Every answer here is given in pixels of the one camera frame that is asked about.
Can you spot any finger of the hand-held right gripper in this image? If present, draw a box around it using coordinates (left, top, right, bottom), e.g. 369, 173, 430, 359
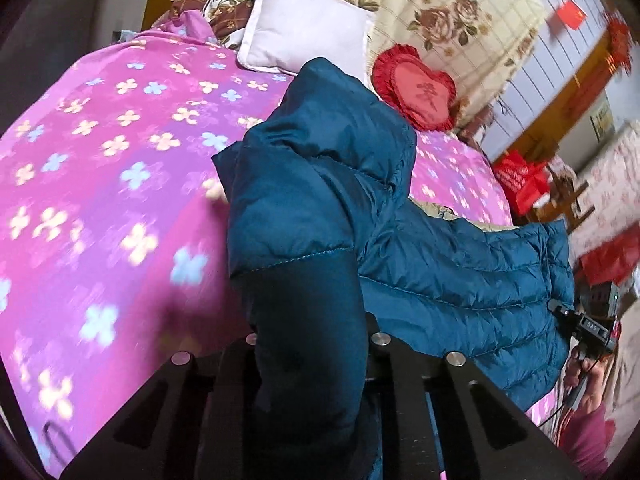
547, 299, 574, 322

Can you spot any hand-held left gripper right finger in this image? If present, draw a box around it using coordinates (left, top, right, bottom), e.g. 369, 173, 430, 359
362, 312, 584, 480

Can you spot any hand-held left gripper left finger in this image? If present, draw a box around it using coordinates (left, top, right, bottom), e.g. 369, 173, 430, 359
60, 334, 262, 480

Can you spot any blue puffer jacket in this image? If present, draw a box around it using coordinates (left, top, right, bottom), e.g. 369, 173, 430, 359
212, 57, 577, 480

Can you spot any person's right forearm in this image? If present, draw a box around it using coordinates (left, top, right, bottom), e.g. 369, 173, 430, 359
557, 402, 619, 467

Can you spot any person's right hand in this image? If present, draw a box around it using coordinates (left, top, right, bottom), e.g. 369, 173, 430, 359
564, 352, 609, 414

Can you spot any red cloth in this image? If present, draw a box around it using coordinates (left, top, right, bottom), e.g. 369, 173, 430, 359
580, 235, 640, 287

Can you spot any wooden chair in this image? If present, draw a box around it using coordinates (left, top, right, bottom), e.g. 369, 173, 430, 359
525, 160, 592, 234

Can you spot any red shopping bag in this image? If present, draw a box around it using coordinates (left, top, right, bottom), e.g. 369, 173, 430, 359
492, 150, 552, 214

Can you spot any pale floral cloth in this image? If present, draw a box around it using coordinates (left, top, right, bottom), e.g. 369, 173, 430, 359
570, 122, 640, 262

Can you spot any pink floral bed sheet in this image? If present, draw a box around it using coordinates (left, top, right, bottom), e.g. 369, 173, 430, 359
0, 10, 562, 479

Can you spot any red heart-shaped pillow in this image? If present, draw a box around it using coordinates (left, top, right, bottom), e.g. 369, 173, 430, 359
371, 44, 459, 132

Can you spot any red hanging ornament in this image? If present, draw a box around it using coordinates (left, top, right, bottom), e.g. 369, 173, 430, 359
602, 10, 632, 79

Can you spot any red paper envelope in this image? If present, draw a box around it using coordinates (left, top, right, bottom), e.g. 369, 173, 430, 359
554, 0, 587, 31

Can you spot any cream floral blanket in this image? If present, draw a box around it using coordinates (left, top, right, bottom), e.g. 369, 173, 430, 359
300, 0, 547, 137

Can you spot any white pillow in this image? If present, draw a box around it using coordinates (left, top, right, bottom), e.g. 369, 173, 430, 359
237, 0, 377, 84

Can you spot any brown floral pillow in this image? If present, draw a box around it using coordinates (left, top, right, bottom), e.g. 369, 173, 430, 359
170, 0, 262, 52

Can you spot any small wall picture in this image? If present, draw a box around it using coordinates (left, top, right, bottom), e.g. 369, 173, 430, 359
590, 105, 615, 141

